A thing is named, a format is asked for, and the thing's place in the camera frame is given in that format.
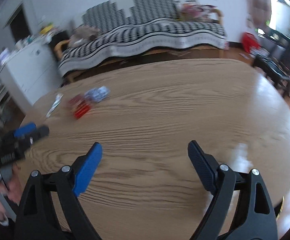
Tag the pink patterned cushion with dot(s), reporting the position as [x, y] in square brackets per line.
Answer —
[192, 11]

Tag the black gold-rimmed trash bin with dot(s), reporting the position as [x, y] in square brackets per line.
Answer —
[279, 207]

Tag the white cabinet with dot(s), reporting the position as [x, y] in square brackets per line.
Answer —
[30, 74]

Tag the black white striped sofa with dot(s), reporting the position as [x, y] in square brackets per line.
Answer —
[133, 27]

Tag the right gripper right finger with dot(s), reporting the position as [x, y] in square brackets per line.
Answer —
[205, 165]

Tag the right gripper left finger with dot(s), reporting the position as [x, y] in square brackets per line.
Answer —
[84, 168]

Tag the black wooden chair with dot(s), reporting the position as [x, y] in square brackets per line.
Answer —
[275, 63]

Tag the red bag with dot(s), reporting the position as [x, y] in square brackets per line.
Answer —
[249, 42]

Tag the blue white wrapper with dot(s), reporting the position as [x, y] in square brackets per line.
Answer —
[97, 95]

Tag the brown plush toy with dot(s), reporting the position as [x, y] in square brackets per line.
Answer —
[82, 35]

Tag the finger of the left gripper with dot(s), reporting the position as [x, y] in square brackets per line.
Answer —
[23, 130]

